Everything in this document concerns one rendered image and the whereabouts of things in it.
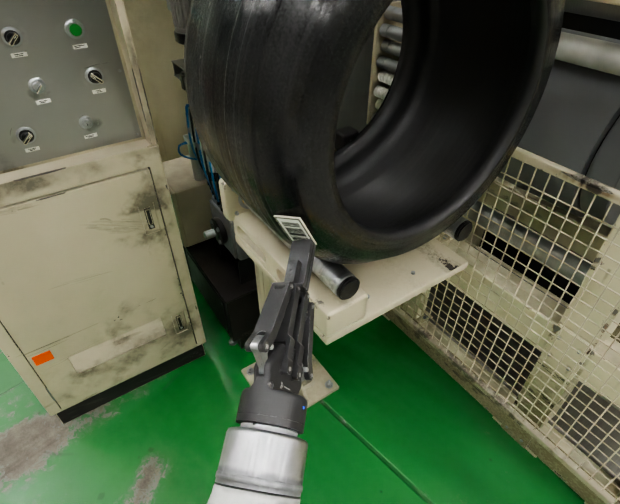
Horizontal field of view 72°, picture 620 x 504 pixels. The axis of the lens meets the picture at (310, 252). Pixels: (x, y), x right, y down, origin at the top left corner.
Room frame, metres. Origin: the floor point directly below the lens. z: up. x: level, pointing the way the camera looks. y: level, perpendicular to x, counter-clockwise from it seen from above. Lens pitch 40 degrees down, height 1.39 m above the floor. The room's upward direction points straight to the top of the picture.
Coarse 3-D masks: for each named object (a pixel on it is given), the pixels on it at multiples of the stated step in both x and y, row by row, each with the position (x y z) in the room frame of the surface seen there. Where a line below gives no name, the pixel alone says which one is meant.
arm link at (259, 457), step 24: (240, 432) 0.21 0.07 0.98; (264, 432) 0.21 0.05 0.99; (288, 432) 0.22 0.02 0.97; (240, 456) 0.19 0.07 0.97; (264, 456) 0.19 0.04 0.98; (288, 456) 0.19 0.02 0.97; (216, 480) 0.18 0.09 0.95; (240, 480) 0.17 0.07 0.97; (264, 480) 0.17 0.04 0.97; (288, 480) 0.18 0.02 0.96
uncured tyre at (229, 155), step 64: (192, 0) 0.63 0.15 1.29; (256, 0) 0.50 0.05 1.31; (320, 0) 0.47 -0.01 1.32; (384, 0) 0.49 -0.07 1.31; (448, 0) 0.90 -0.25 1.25; (512, 0) 0.79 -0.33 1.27; (192, 64) 0.58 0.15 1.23; (256, 64) 0.46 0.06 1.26; (320, 64) 0.45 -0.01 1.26; (448, 64) 0.90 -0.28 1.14; (512, 64) 0.79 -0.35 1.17; (256, 128) 0.45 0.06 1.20; (320, 128) 0.45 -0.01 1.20; (384, 128) 0.87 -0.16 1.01; (448, 128) 0.83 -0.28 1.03; (512, 128) 0.67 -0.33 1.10; (256, 192) 0.46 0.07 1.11; (320, 192) 0.45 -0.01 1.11; (384, 192) 0.76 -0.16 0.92; (448, 192) 0.71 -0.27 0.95; (320, 256) 0.49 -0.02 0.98; (384, 256) 0.53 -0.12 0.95
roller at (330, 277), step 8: (320, 264) 0.54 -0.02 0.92; (328, 264) 0.54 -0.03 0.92; (336, 264) 0.54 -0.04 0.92; (320, 272) 0.53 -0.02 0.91; (328, 272) 0.52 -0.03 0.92; (336, 272) 0.52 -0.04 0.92; (344, 272) 0.52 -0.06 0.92; (328, 280) 0.51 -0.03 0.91; (336, 280) 0.50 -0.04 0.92; (344, 280) 0.50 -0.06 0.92; (352, 280) 0.50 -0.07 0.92; (336, 288) 0.49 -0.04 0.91; (344, 288) 0.49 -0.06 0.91; (352, 288) 0.50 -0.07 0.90; (344, 296) 0.49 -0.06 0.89; (352, 296) 0.50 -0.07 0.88
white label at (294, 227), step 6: (276, 216) 0.45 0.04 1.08; (282, 216) 0.45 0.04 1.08; (288, 216) 0.45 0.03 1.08; (282, 222) 0.45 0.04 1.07; (288, 222) 0.45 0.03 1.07; (294, 222) 0.44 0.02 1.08; (300, 222) 0.44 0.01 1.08; (282, 228) 0.46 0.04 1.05; (288, 228) 0.45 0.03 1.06; (294, 228) 0.45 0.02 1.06; (300, 228) 0.44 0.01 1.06; (306, 228) 0.44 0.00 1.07; (288, 234) 0.46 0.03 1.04; (294, 234) 0.46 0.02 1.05; (300, 234) 0.45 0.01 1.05; (306, 234) 0.45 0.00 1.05
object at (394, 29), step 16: (384, 16) 1.16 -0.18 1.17; (400, 16) 1.11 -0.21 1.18; (384, 32) 1.13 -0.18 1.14; (400, 32) 1.09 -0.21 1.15; (384, 48) 1.14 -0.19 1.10; (400, 48) 1.10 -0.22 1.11; (384, 64) 1.12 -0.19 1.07; (384, 80) 1.13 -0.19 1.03; (384, 96) 1.11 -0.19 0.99; (368, 112) 1.15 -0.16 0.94
